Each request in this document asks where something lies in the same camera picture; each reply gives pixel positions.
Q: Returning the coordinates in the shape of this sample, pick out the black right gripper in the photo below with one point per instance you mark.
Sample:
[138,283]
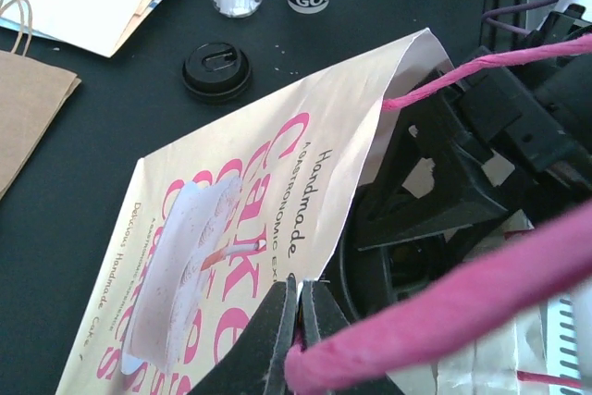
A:
[432,177]

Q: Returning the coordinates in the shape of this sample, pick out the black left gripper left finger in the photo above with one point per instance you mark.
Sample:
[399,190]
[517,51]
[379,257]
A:
[255,363]

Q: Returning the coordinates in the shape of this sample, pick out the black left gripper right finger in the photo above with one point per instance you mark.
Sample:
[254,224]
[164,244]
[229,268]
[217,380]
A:
[364,351]

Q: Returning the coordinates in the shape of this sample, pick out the cake print paper bag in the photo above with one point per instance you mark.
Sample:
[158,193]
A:
[211,221]

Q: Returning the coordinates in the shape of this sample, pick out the black cup lid stack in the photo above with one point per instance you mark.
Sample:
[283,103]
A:
[217,73]

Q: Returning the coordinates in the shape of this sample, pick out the brown kraft paper bag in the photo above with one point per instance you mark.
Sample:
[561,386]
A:
[32,93]

